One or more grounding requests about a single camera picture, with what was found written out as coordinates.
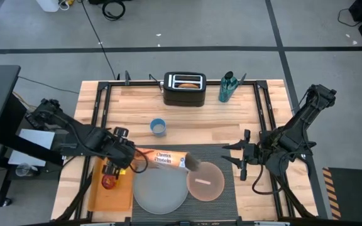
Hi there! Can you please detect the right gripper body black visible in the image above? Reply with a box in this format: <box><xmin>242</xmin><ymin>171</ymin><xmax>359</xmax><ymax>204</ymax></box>
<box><xmin>240</xmin><ymin>129</ymin><xmax>272</xmax><ymax>181</ymax></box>

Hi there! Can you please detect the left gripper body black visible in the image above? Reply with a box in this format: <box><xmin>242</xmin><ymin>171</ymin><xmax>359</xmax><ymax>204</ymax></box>
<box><xmin>102</xmin><ymin>127</ymin><xmax>137</xmax><ymax>180</ymax></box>

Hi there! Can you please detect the red fruit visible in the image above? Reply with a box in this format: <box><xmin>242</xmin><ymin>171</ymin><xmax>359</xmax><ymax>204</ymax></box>
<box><xmin>101</xmin><ymin>174</ymin><xmax>119</xmax><ymax>190</ymax></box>

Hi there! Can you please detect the orange cereal box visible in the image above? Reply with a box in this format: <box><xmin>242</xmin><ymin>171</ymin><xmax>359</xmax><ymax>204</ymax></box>
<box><xmin>134</xmin><ymin>147</ymin><xmax>202</xmax><ymax>173</ymax></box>

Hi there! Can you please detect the pink round bowl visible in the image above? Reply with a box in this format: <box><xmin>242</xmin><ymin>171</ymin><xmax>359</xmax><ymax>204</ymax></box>
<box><xmin>185</xmin><ymin>161</ymin><xmax>226</xmax><ymax>202</ymax></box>

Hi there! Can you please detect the blue cup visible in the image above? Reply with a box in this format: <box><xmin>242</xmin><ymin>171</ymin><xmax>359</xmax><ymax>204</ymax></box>
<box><xmin>150</xmin><ymin>117</ymin><xmax>168</xmax><ymax>138</ymax></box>

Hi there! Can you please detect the orange cutting board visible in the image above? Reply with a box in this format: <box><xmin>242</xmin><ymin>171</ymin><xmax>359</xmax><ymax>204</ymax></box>
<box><xmin>87</xmin><ymin>155</ymin><xmax>136</xmax><ymax>212</ymax></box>

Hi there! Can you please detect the grey woven placemat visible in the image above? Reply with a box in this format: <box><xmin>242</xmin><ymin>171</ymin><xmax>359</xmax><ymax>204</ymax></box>
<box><xmin>131</xmin><ymin>143</ymin><xmax>239</xmax><ymax>222</ymax></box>

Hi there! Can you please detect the grey round plate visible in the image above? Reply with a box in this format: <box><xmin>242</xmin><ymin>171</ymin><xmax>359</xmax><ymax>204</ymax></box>
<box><xmin>132</xmin><ymin>162</ymin><xmax>190</xmax><ymax>215</ymax></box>

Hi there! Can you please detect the teal water bottle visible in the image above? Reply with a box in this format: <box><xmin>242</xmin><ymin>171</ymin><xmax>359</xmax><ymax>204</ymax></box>
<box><xmin>218</xmin><ymin>71</ymin><xmax>240</xmax><ymax>104</ymax></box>

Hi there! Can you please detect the black two-slot toaster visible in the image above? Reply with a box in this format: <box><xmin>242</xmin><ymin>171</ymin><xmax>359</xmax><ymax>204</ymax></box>
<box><xmin>163</xmin><ymin>71</ymin><xmax>207</xmax><ymax>107</ymax></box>

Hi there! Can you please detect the white paper sheet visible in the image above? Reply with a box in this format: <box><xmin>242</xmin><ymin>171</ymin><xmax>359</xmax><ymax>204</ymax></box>
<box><xmin>7</xmin><ymin>128</ymin><xmax>57</xmax><ymax>168</ymax></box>

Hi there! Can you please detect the clear plastic cup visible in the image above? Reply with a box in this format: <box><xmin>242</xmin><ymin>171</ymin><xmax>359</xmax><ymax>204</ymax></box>
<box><xmin>14</xmin><ymin>163</ymin><xmax>40</xmax><ymax>178</ymax></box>

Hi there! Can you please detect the black hazard-striped mat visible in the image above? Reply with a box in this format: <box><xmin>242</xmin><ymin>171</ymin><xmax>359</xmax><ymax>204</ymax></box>
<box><xmin>322</xmin><ymin>166</ymin><xmax>362</xmax><ymax>220</ymax></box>

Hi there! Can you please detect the white floor appliance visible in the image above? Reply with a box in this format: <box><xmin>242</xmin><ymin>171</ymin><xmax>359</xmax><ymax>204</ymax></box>
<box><xmin>35</xmin><ymin>0</ymin><xmax>61</xmax><ymax>13</ymax></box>

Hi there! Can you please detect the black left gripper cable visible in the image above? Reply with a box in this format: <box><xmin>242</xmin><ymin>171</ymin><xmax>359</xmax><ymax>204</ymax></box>
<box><xmin>129</xmin><ymin>148</ymin><xmax>150</xmax><ymax>175</ymax></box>

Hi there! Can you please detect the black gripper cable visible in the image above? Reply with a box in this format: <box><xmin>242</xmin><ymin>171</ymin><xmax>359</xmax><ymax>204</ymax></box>
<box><xmin>129</xmin><ymin>148</ymin><xmax>150</xmax><ymax>175</ymax></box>
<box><xmin>251</xmin><ymin>163</ymin><xmax>283</xmax><ymax>196</ymax></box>

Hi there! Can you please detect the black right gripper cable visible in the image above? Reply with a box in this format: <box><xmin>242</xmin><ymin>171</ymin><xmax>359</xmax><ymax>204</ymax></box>
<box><xmin>251</xmin><ymin>163</ymin><xmax>283</xmax><ymax>196</ymax></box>

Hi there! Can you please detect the black metal rig frame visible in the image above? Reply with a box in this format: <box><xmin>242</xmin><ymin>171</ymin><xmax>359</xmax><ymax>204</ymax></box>
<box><xmin>55</xmin><ymin>70</ymin><xmax>319</xmax><ymax>226</ymax></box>

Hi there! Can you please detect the black toaster cable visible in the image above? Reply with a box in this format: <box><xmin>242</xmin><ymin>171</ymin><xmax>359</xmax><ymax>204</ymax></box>
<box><xmin>148</xmin><ymin>73</ymin><xmax>165</xmax><ymax>94</ymax></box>

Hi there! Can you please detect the thin black floor cable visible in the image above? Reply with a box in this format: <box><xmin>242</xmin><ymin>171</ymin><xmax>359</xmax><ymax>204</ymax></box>
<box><xmin>17</xmin><ymin>75</ymin><xmax>80</xmax><ymax>95</ymax></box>

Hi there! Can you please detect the long black floor cable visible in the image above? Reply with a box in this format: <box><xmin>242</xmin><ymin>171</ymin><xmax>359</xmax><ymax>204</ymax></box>
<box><xmin>80</xmin><ymin>0</ymin><xmax>118</xmax><ymax>80</ymax></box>

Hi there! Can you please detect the coiled black cable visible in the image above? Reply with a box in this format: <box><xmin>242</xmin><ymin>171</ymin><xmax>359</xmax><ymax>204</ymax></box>
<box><xmin>101</xmin><ymin>0</ymin><xmax>126</xmax><ymax>21</ymax></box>

